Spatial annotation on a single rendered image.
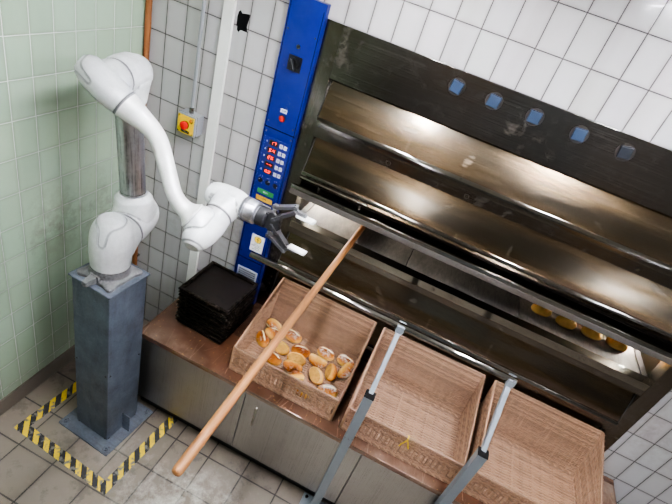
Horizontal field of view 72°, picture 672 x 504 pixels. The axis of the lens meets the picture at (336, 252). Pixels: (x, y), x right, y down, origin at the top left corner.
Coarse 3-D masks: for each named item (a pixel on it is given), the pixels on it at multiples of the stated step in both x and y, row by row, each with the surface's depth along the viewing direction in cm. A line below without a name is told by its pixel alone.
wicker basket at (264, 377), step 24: (288, 288) 247; (264, 312) 239; (288, 312) 251; (312, 312) 247; (336, 312) 243; (336, 336) 247; (360, 336) 243; (240, 360) 219; (336, 360) 246; (360, 360) 224; (264, 384) 220; (288, 384) 214; (312, 384) 229; (336, 384) 233; (312, 408) 216; (336, 408) 210
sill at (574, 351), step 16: (304, 224) 233; (320, 240) 232; (336, 240) 229; (368, 256) 226; (384, 256) 230; (400, 272) 224; (416, 272) 226; (432, 288) 222; (448, 288) 223; (464, 304) 220; (480, 304) 220; (496, 320) 218; (512, 320) 216; (528, 336) 216; (544, 336) 213; (576, 352) 211; (592, 352) 214; (608, 368) 209; (624, 368) 211; (640, 384) 207
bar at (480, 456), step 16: (256, 256) 202; (288, 272) 200; (352, 304) 195; (384, 320) 193; (400, 320) 195; (416, 336) 191; (448, 352) 189; (384, 368) 190; (480, 368) 188; (496, 368) 187; (512, 384) 184; (368, 400) 186; (496, 416) 183; (352, 432) 198; (480, 448) 181; (336, 464) 211; (480, 464) 180; (464, 480) 187; (304, 496) 243; (320, 496) 226; (448, 496) 195
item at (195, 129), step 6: (186, 108) 223; (180, 114) 219; (186, 114) 218; (192, 114) 220; (198, 114) 222; (180, 120) 220; (186, 120) 219; (192, 120) 218; (198, 120) 220; (192, 126) 219; (198, 126) 222; (186, 132) 222; (192, 132) 221; (198, 132) 224
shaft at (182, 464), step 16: (352, 240) 228; (336, 256) 214; (320, 288) 193; (304, 304) 180; (288, 320) 171; (272, 352) 158; (256, 368) 150; (240, 384) 143; (224, 416) 134; (208, 432) 128; (192, 448) 123; (176, 464) 119
